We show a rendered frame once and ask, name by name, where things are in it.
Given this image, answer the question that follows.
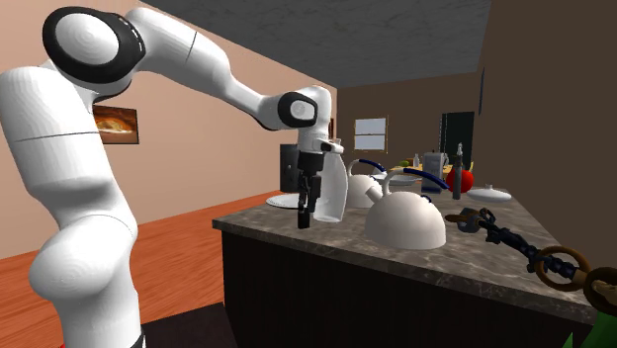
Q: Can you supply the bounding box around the dark door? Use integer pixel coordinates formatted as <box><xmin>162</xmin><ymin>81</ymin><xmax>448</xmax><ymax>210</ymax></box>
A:
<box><xmin>439</xmin><ymin>111</ymin><xmax>477</xmax><ymax>168</ymax></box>

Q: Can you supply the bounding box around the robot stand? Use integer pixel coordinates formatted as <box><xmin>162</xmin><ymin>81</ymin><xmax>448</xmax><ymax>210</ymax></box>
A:
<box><xmin>139</xmin><ymin>302</ymin><xmax>242</xmax><ymax>348</ymax></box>

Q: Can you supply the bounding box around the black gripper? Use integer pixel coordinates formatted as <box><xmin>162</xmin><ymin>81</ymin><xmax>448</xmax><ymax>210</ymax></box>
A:
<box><xmin>297</xmin><ymin>150</ymin><xmax>324</xmax><ymax>230</ymax></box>

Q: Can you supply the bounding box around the red apple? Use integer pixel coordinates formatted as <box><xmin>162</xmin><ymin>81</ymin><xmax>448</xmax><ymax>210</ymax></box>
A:
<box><xmin>445</xmin><ymin>167</ymin><xmax>476</xmax><ymax>195</ymax></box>

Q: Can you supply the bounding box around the wall picture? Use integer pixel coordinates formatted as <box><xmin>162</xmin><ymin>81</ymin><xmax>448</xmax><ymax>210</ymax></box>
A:
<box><xmin>91</xmin><ymin>104</ymin><xmax>140</xmax><ymax>145</ymax></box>

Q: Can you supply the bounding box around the grey toaster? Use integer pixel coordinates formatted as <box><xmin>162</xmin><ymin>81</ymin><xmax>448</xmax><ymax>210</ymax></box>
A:
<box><xmin>421</xmin><ymin>150</ymin><xmax>451</xmax><ymax>183</ymax></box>

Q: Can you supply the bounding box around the white shallow bowl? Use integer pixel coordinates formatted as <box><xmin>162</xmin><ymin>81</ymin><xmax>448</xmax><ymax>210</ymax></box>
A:
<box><xmin>373</xmin><ymin>172</ymin><xmax>424</xmax><ymax>188</ymax></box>

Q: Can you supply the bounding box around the white plastic bottle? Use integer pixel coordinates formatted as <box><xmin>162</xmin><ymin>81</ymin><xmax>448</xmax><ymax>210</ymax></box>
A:
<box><xmin>312</xmin><ymin>139</ymin><xmax>349</xmax><ymax>223</ymax></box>

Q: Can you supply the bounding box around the window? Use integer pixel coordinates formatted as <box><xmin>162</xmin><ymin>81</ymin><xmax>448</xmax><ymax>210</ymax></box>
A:
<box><xmin>353</xmin><ymin>116</ymin><xmax>389</xmax><ymax>152</ymax></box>

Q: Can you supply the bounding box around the small white kettle blue handle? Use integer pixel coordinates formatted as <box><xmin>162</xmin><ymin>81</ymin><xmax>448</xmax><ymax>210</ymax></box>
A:
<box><xmin>344</xmin><ymin>158</ymin><xmax>388</xmax><ymax>210</ymax></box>

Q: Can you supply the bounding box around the yellow table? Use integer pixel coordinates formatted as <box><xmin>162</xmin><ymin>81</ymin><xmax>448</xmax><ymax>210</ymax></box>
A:
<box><xmin>385</xmin><ymin>152</ymin><xmax>477</xmax><ymax>178</ymax></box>

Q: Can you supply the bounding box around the green object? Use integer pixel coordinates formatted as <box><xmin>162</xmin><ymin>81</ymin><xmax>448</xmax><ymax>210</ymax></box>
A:
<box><xmin>560</xmin><ymin>307</ymin><xmax>617</xmax><ymax>348</ymax></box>

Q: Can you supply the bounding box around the black box on white plate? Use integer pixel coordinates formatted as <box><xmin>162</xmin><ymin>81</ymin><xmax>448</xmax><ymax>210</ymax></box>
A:
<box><xmin>265</xmin><ymin>143</ymin><xmax>303</xmax><ymax>210</ymax></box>

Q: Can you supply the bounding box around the white flat lid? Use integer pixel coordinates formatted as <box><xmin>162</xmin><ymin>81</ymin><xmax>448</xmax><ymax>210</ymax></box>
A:
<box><xmin>466</xmin><ymin>184</ymin><xmax>513</xmax><ymax>204</ymax></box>

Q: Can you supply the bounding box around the large white kettle blue handle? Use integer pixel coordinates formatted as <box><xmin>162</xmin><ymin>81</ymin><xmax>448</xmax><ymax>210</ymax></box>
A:
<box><xmin>363</xmin><ymin>166</ymin><xmax>451</xmax><ymax>251</ymax></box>

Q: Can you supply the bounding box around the grey pepper mill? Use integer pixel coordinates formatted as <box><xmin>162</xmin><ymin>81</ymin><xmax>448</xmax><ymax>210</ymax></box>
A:
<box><xmin>451</xmin><ymin>142</ymin><xmax>466</xmax><ymax>201</ymax></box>

